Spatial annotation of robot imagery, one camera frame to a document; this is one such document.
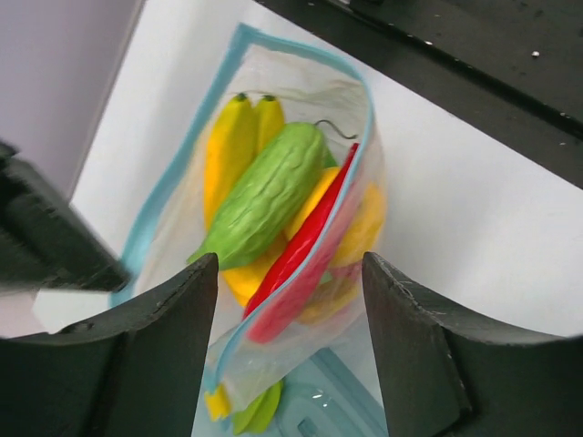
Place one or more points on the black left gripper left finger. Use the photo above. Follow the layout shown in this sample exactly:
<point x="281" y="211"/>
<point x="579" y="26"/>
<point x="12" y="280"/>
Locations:
<point x="134" y="370"/>

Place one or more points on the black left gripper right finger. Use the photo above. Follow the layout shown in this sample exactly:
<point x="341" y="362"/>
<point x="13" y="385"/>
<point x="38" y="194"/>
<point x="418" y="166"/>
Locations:
<point x="446" y="370"/>

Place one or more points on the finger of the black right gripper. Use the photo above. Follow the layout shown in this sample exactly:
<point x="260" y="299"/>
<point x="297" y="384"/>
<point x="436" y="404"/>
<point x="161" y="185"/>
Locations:
<point x="44" y="243"/>

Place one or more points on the green star fruit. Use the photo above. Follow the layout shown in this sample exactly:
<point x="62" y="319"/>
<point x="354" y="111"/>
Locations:
<point x="256" y="418"/>

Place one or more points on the yellow orange fruit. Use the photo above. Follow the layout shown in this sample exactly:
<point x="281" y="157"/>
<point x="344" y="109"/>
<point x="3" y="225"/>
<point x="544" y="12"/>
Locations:
<point x="334" y="294"/>

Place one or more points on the red chili pepper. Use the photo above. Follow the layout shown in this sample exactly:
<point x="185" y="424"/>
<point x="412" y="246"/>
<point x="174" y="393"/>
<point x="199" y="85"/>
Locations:
<point x="295" y="275"/>

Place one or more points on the yellow banana bunch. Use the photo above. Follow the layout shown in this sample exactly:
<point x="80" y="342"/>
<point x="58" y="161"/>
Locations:
<point x="241" y="131"/>

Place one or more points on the green bitter gourd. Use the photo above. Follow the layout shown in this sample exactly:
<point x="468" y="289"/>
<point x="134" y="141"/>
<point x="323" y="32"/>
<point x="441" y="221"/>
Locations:
<point x="266" y="196"/>

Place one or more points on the clear zip top bag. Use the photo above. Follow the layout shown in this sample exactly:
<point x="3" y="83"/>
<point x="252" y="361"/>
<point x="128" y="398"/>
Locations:
<point x="313" y="86"/>

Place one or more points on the blue plastic food tub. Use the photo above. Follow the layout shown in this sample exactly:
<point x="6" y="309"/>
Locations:
<point x="322" y="397"/>

